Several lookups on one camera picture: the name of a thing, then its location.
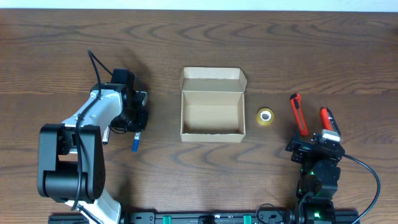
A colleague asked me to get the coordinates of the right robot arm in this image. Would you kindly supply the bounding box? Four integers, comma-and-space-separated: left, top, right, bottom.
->
285, 129, 345, 224

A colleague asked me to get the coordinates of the red utility knife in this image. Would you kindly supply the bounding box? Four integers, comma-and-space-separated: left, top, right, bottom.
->
290, 93, 308, 136

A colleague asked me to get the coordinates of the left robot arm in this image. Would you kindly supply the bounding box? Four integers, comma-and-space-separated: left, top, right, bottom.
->
37, 68, 148, 224

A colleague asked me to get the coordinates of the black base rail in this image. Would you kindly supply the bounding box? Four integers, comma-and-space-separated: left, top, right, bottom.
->
48, 207, 361, 224

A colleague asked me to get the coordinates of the black whiteboard marker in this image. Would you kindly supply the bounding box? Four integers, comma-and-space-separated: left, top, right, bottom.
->
102, 126, 110, 145

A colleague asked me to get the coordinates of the open cardboard box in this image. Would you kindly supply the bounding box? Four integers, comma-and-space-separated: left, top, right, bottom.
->
180, 67, 247, 142

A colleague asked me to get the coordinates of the blue whiteboard marker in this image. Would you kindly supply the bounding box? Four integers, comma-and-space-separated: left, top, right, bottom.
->
132, 132, 141, 152

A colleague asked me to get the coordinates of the red black stapler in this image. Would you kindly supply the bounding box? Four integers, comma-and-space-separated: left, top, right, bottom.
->
320, 107, 341, 136

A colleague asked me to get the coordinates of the yellow tape roll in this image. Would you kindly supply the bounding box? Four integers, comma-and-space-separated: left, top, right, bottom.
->
256, 108, 274, 126

